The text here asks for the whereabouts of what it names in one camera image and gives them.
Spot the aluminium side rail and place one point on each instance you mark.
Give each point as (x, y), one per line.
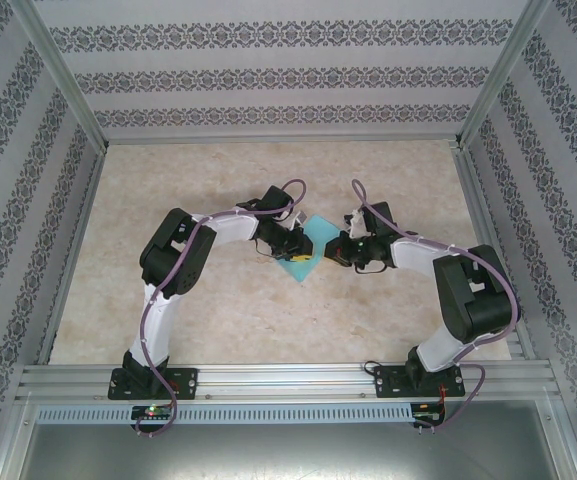
(493, 225)
(75, 250)

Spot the small circuit board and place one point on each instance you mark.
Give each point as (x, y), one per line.
(428, 416)
(153, 412)

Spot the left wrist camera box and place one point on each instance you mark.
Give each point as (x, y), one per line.
(277, 200)

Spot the grey metal sheet panel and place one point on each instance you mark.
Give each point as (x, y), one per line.
(288, 455)

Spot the aluminium mounting rail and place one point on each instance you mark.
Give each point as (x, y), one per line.
(278, 381)

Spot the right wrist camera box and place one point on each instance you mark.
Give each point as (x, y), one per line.
(380, 217)

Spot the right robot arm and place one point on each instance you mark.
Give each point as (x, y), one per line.
(473, 300)

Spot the teal cloth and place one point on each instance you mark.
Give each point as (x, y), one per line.
(318, 230)

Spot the aluminium frame bar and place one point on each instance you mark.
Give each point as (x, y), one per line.
(568, 440)
(13, 440)

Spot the aluminium frame post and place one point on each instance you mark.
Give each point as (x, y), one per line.
(63, 80)
(505, 75)

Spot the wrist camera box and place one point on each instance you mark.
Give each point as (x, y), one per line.
(380, 217)
(277, 200)

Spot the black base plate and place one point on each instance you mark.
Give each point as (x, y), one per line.
(185, 382)
(388, 382)

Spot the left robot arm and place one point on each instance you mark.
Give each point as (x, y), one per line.
(173, 260)

